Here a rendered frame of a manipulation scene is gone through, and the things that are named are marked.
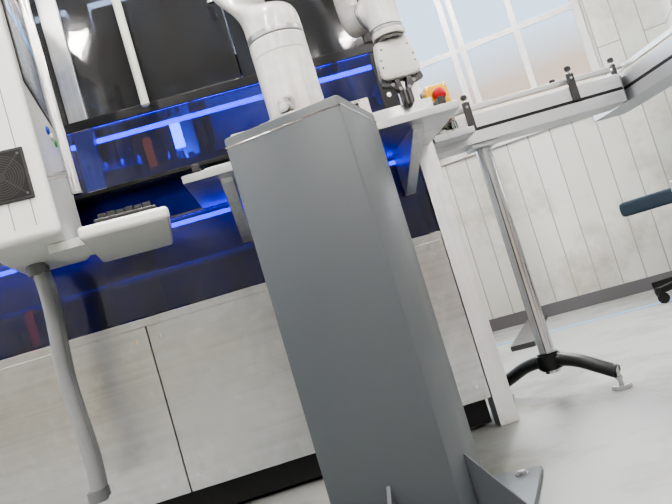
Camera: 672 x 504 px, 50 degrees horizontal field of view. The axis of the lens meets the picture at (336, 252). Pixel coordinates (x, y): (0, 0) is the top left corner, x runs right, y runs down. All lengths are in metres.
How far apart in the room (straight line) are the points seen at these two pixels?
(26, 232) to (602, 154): 3.83
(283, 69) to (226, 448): 1.13
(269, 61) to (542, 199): 3.52
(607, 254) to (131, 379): 3.39
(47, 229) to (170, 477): 0.86
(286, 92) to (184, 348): 0.93
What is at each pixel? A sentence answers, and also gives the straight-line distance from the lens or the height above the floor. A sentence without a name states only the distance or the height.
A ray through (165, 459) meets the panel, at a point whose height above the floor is 0.20.
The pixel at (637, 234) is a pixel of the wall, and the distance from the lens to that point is 4.86.
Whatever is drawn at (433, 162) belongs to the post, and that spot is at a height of 0.80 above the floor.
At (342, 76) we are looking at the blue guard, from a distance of 2.25.
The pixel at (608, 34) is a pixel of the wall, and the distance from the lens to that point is 5.00.
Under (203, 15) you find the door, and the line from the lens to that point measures 2.33.
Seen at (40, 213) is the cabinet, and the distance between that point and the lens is 1.69.
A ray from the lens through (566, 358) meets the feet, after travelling 2.39.
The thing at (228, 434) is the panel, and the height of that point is 0.21.
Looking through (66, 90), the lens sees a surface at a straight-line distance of 2.32.
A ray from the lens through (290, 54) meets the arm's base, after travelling 1.52.
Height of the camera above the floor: 0.49
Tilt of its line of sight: 4 degrees up
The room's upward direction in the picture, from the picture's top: 17 degrees counter-clockwise
